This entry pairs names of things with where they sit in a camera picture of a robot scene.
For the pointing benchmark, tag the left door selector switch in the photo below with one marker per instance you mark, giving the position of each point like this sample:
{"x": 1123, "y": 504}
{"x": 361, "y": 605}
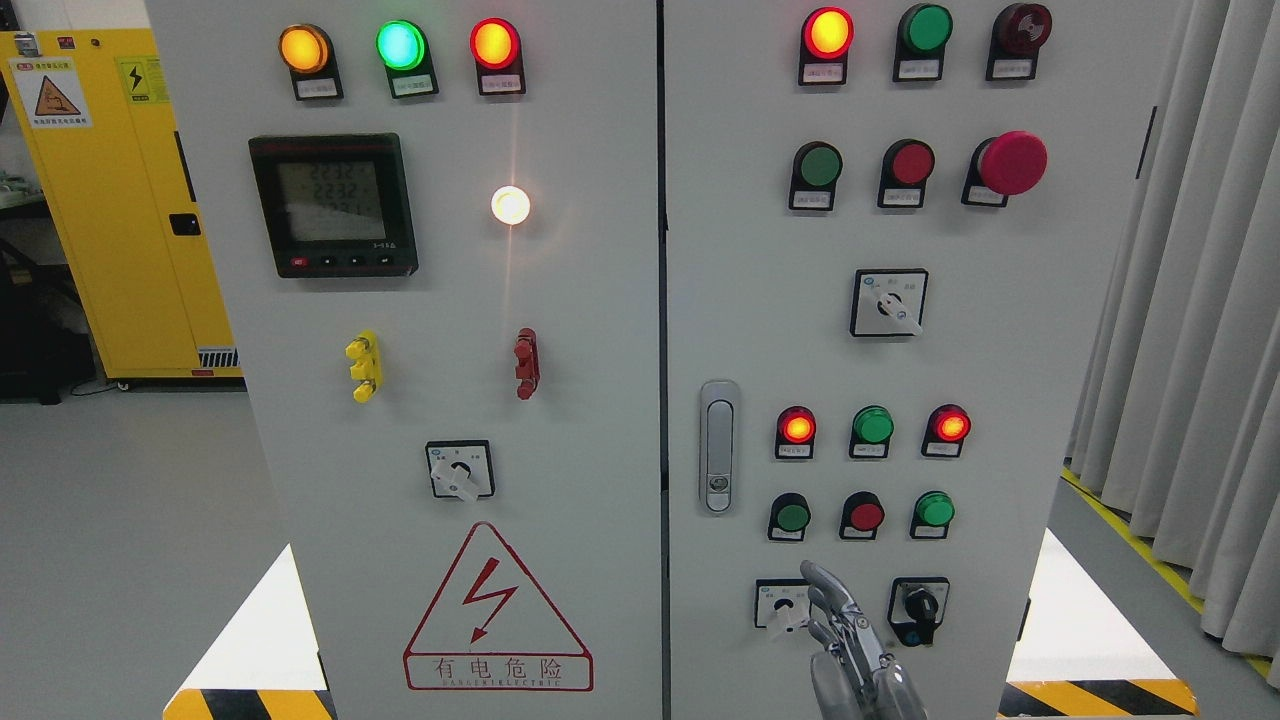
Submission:
{"x": 461, "y": 469}

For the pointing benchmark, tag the silver cabinet door handle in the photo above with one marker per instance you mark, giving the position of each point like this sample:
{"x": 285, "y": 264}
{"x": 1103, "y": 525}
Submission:
{"x": 719, "y": 401}

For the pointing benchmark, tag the white knob selector switch bottom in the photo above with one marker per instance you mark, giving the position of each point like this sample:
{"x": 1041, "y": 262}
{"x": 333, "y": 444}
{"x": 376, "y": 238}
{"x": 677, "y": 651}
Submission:
{"x": 782, "y": 607}

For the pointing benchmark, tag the red lit lamp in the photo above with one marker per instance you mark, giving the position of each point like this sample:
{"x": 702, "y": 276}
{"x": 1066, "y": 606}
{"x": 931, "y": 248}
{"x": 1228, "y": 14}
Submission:
{"x": 796, "y": 429}
{"x": 945, "y": 431}

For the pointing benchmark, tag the red lit lamp middle right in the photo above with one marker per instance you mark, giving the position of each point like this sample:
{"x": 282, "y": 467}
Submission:
{"x": 945, "y": 431}

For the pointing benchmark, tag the right door upper selector switch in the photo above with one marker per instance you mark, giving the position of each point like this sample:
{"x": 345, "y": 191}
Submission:
{"x": 888, "y": 303}

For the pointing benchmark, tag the dark red buzzer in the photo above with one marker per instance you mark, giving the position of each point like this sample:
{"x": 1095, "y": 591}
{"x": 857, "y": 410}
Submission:
{"x": 1018, "y": 33}

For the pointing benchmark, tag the yellow terminal connector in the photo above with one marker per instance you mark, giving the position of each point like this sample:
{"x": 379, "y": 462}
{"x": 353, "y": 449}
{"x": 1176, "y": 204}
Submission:
{"x": 365, "y": 369}

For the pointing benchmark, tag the green push button lower right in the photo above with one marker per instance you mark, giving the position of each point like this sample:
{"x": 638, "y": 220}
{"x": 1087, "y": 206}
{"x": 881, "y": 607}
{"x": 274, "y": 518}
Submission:
{"x": 932, "y": 515}

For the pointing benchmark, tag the red push button upper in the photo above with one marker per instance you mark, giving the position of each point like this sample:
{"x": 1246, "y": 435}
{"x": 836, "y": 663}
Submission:
{"x": 906, "y": 166}

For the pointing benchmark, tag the green indicator lamp top right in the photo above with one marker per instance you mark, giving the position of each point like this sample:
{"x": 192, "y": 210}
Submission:
{"x": 921, "y": 38}

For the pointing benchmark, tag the red indicator lamp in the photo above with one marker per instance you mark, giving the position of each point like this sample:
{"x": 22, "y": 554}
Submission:
{"x": 825, "y": 41}
{"x": 499, "y": 62}

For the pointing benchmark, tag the red indicator lamp top right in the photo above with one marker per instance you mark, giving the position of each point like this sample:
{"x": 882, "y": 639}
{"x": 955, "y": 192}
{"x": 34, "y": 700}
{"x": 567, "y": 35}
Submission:
{"x": 825, "y": 41}

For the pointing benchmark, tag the grey curtain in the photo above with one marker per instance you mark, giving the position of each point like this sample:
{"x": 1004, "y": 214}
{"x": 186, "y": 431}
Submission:
{"x": 1179, "y": 417}

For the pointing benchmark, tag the red terminal connector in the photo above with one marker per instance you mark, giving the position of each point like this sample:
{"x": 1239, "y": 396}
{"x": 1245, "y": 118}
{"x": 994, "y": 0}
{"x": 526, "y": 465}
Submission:
{"x": 527, "y": 369}

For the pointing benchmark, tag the green push button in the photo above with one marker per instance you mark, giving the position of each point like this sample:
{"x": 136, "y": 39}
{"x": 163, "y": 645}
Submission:
{"x": 815, "y": 171}
{"x": 789, "y": 517}
{"x": 932, "y": 515}

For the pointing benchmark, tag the door selector switch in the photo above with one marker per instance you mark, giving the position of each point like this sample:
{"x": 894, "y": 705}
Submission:
{"x": 888, "y": 303}
{"x": 461, "y": 469}

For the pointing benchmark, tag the green indicator lamp top left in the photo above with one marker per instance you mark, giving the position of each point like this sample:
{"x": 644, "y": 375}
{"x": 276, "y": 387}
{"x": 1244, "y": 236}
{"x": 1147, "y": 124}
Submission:
{"x": 405, "y": 54}

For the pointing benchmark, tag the red indicator lamp top left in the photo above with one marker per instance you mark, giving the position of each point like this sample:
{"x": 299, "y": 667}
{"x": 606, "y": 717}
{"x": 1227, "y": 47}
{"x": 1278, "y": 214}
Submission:
{"x": 499, "y": 62}

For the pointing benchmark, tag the white lit indicator lamp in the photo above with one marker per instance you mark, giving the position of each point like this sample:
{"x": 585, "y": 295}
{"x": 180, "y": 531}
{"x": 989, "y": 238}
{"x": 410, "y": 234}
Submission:
{"x": 510, "y": 205}

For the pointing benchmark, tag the green lamp middle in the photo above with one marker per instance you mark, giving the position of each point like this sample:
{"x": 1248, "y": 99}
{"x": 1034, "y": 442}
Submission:
{"x": 872, "y": 428}

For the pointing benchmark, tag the black knob selector switch bottom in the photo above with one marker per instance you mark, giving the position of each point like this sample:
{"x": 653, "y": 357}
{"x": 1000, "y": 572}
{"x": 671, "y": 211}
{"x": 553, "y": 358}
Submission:
{"x": 917, "y": 608}

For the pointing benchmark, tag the black digital power meter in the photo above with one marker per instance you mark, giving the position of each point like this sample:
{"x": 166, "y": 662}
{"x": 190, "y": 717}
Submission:
{"x": 335, "y": 205}

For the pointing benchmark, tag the orange indicator lamp top left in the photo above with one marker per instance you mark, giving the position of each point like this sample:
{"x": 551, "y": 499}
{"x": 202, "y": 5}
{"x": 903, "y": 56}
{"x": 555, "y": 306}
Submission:
{"x": 309, "y": 55}

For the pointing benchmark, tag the grey electrical cabinet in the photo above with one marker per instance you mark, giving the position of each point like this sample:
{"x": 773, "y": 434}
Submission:
{"x": 656, "y": 141}

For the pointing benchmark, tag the red push button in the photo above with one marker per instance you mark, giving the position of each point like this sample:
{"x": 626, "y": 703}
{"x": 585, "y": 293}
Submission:
{"x": 861, "y": 518}
{"x": 906, "y": 166}

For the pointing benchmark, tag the green push button lower left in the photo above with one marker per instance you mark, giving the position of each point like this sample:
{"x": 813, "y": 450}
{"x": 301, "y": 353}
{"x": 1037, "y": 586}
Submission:
{"x": 789, "y": 517}

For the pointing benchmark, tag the red push button lower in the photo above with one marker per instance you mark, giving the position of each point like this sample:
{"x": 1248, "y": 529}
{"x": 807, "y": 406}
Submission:
{"x": 861, "y": 518}

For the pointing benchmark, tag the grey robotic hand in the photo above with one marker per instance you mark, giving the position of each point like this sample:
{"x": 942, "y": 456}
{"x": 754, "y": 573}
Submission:
{"x": 853, "y": 676}

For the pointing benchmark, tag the red electric hazard warning sticker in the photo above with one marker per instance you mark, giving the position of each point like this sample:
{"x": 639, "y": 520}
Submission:
{"x": 491, "y": 627}

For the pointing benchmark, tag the green indicator lamp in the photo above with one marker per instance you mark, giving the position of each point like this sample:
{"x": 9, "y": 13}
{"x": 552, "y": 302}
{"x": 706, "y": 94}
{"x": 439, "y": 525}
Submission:
{"x": 405, "y": 54}
{"x": 921, "y": 38}

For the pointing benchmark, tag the green push button upper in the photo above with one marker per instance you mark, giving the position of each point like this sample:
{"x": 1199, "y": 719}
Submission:
{"x": 815, "y": 171}

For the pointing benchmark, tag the red lit lamp middle left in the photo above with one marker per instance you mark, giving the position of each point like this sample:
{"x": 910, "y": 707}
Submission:
{"x": 796, "y": 429}

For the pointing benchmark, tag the yellow safety cabinet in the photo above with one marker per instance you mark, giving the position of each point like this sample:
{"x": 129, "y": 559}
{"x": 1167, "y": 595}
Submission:
{"x": 96, "y": 113}

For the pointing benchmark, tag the red emergency stop button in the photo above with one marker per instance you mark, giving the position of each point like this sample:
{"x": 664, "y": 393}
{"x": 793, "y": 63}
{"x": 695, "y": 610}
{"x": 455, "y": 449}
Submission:
{"x": 1004, "y": 166}

